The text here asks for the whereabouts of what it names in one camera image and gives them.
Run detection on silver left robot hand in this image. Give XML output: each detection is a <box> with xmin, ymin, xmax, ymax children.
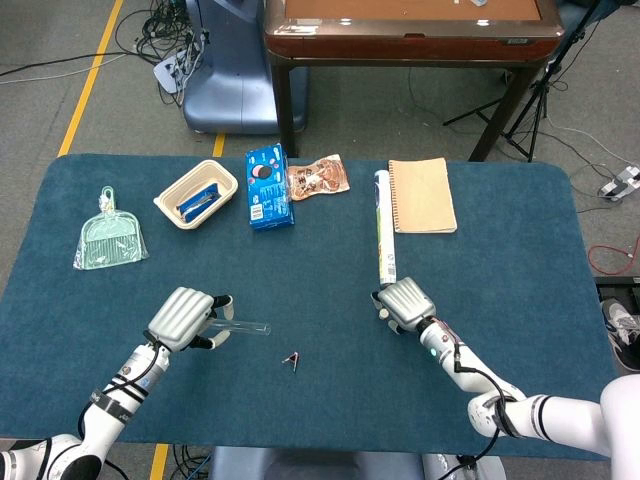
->
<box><xmin>147</xmin><ymin>286</ymin><xmax>235</xmax><ymax>353</ymax></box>

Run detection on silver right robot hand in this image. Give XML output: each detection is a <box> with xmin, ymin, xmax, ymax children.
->
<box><xmin>370</xmin><ymin>277</ymin><xmax>438</xmax><ymax>335</ymax></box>

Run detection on clear glass test tube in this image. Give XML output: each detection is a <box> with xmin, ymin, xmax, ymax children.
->
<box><xmin>207</xmin><ymin>319</ymin><xmax>273</xmax><ymax>337</ymax></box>

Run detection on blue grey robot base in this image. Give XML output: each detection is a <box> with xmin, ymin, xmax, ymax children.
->
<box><xmin>181</xmin><ymin>0</ymin><xmax>309</xmax><ymax>135</ymax></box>

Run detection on rolled printed paper tube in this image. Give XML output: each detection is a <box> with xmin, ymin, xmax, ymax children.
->
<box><xmin>373</xmin><ymin>169</ymin><xmax>399</xmax><ymax>287</ymax></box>

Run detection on white power strip black plug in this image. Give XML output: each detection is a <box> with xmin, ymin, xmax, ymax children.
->
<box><xmin>598</xmin><ymin>166</ymin><xmax>640</xmax><ymax>200</ymax></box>

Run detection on blue felt table cover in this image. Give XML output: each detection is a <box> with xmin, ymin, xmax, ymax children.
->
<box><xmin>0</xmin><ymin>153</ymin><xmax>636</xmax><ymax>459</ymax></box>

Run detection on green dustpan brush set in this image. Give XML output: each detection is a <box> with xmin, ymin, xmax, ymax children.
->
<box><xmin>72</xmin><ymin>185</ymin><xmax>150</xmax><ymax>271</ymax></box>

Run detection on yellow spiral notebook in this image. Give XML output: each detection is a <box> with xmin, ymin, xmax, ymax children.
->
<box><xmin>387</xmin><ymin>157</ymin><xmax>459</xmax><ymax>235</ymax></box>

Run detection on blue snack packet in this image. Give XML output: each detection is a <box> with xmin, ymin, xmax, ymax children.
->
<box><xmin>175</xmin><ymin>182</ymin><xmax>222</xmax><ymax>223</ymax></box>

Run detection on blue cookie box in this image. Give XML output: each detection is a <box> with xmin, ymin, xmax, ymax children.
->
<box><xmin>244</xmin><ymin>143</ymin><xmax>296</xmax><ymax>232</ymax></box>

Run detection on beige plastic container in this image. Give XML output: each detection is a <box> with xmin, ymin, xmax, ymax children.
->
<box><xmin>152</xmin><ymin>159</ymin><xmax>240</xmax><ymax>231</ymax></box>

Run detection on orange snack bag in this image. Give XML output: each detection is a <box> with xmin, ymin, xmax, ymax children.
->
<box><xmin>286</xmin><ymin>153</ymin><xmax>351</xmax><ymax>203</ymax></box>

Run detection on grey robot torso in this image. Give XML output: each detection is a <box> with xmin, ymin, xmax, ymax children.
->
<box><xmin>207</xmin><ymin>446</ymin><xmax>506</xmax><ymax>480</ymax></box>

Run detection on black floor plate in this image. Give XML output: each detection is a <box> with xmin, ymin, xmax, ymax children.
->
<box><xmin>594</xmin><ymin>275</ymin><xmax>640</xmax><ymax>301</ymax></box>

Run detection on grey sneaker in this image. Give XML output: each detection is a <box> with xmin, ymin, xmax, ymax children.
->
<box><xmin>599</xmin><ymin>298</ymin><xmax>640</xmax><ymax>372</ymax></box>

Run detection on black tripod stand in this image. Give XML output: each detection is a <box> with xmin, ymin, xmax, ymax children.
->
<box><xmin>443</xmin><ymin>0</ymin><xmax>609</xmax><ymax>162</ymax></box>

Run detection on brown mahjong table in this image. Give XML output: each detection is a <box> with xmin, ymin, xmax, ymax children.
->
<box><xmin>263</xmin><ymin>0</ymin><xmax>566</xmax><ymax>162</ymax></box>

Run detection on red cable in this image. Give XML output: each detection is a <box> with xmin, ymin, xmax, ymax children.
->
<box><xmin>587</xmin><ymin>243</ymin><xmax>640</xmax><ymax>275</ymax></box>

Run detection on tangled black floor cables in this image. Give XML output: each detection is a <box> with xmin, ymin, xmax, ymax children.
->
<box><xmin>114</xmin><ymin>0</ymin><xmax>201</xmax><ymax>106</ymax></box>

